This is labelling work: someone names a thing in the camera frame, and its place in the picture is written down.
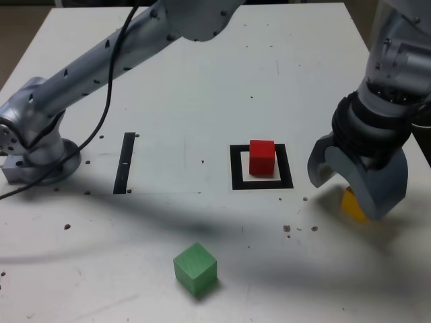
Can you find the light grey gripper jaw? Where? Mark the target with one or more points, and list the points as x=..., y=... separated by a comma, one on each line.
x=384, y=188

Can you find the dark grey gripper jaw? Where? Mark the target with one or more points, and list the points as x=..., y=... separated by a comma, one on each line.
x=316, y=161

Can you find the yellow cube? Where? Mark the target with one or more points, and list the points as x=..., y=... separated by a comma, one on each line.
x=350, y=205

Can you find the red cube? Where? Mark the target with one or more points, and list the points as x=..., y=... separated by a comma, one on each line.
x=262, y=158

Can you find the green cube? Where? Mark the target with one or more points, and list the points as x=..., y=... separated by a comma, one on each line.
x=195, y=269

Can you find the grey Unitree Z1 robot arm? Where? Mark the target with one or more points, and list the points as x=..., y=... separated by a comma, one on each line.
x=84, y=74

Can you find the black tape square outline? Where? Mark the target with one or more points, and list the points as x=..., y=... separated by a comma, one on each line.
x=235, y=181

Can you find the black tape strip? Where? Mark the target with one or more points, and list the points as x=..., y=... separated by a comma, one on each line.
x=124, y=161

